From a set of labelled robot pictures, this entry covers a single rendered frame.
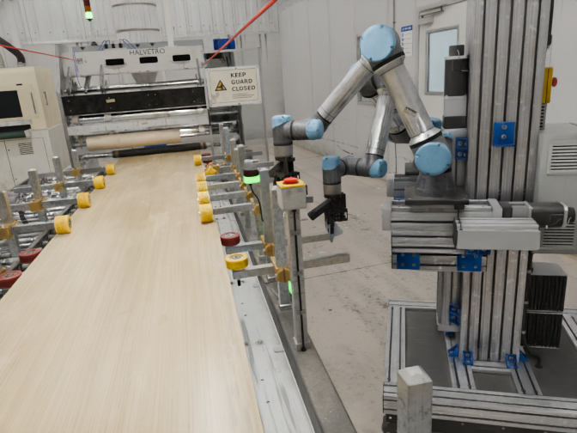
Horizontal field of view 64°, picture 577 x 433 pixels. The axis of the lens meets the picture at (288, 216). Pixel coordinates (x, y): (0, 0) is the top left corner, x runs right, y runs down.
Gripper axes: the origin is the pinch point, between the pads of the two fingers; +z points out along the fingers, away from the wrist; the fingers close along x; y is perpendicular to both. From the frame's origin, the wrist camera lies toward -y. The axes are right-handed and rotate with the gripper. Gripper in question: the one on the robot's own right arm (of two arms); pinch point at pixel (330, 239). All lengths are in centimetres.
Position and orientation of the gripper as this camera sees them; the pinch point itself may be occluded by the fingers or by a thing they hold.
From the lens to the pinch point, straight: 197.2
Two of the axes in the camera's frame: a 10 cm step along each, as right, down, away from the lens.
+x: -2.1, -2.7, 9.4
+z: 0.7, 9.5, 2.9
